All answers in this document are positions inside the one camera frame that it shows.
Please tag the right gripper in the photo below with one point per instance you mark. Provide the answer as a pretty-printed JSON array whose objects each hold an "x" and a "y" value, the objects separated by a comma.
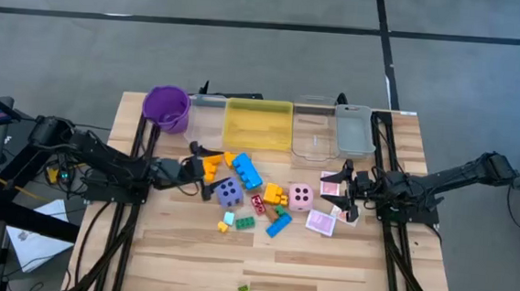
[{"x": 369, "y": 185}]

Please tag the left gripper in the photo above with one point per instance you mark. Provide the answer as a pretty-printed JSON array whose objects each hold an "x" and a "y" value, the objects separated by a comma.
[{"x": 171, "y": 171}]

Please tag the orange toy brick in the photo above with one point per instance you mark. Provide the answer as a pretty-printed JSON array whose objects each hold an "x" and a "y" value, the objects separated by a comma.
[
  {"x": 229, "y": 159},
  {"x": 271, "y": 193},
  {"x": 209, "y": 173},
  {"x": 214, "y": 159}
]

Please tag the pale playing card box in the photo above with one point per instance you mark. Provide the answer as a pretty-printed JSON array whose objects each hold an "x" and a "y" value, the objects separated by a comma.
[{"x": 340, "y": 215}]

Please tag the purple foam die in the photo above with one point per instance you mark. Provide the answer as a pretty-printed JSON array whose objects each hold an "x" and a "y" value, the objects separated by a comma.
[{"x": 229, "y": 193}]

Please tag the pink foam die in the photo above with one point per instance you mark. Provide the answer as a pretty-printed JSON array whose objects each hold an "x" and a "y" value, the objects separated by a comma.
[{"x": 301, "y": 197}]

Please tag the light blue toy brick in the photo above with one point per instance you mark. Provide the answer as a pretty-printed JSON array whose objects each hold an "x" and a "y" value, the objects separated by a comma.
[{"x": 228, "y": 218}]

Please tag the small yellow toy brick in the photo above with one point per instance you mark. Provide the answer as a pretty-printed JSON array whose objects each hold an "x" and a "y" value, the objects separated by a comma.
[{"x": 222, "y": 227}]

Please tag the red toy brick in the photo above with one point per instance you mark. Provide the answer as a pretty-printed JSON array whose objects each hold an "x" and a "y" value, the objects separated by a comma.
[{"x": 258, "y": 204}]

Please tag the tiny yellow toy brick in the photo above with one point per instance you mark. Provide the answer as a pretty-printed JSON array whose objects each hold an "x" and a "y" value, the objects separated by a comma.
[{"x": 284, "y": 201}]

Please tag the long green toy brick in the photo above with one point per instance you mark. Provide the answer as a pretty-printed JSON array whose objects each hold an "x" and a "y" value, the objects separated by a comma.
[{"x": 245, "y": 223}]

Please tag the small green toy brick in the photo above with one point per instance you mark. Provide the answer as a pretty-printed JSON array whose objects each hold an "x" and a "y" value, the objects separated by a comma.
[{"x": 280, "y": 209}]

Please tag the long blue toy brick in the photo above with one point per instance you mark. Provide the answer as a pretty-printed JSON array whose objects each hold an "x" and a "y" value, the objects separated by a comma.
[{"x": 278, "y": 226}]

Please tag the brown toy brick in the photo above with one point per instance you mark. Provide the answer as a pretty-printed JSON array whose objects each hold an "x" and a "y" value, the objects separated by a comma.
[{"x": 272, "y": 215}]

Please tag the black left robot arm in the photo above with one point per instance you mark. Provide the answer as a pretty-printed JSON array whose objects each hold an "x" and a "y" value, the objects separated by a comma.
[{"x": 103, "y": 157}]

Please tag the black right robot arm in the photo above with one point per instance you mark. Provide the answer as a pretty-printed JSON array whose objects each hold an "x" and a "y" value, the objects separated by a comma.
[{"x": 446, "y": 179}]

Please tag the small clear plastic bin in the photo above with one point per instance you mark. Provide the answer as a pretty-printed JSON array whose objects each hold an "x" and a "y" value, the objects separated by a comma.
[{"x": 206, "y": 123}]

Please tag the grey plastic bin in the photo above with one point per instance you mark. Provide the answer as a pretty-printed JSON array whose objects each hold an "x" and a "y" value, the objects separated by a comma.
[{"x": 355, "y": 131}]

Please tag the large clear plastic bin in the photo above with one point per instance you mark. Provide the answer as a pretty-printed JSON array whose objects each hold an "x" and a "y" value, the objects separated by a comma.
[{"x": 316, "y": 131}]

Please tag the yellow plastic bin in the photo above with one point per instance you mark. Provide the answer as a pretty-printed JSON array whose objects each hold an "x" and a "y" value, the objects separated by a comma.
[{"x": 259, "y": 124}]

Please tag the purple plastic bucket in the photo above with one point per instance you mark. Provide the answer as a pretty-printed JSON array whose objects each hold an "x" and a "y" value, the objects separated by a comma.
[{"x": 166, "y": 107}]

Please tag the black rear crossbar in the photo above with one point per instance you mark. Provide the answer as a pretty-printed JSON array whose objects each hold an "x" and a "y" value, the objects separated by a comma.
[{"x": 231, "y": 94}]

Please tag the white paper sheet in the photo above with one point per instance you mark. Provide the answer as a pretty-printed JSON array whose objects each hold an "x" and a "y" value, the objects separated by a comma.
[{"x": 37, "y": 240}]

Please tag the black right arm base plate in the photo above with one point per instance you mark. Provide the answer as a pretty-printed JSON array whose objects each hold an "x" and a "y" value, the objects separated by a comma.
[{"x": 409, "y": 213}]

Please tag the black rear bracket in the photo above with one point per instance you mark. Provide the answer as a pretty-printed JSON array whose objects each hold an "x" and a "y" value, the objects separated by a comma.
[{"x": 342, "y": 99}]

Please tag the black right frame rails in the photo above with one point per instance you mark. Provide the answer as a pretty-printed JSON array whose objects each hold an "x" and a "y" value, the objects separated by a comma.
[{"x": 394, "y": 265}]

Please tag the black frame rails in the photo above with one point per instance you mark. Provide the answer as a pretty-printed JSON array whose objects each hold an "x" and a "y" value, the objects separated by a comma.
[
  {"x": 394, "y": 265},
  {"x": 122, "y": 246}
]

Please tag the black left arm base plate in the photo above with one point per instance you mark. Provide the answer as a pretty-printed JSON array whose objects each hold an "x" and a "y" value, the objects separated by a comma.
[{"x": 114, "y": 194}]

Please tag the black left frame rails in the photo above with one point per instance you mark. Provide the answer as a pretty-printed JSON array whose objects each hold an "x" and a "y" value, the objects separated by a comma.
[{"x": 122, "y": 246}]

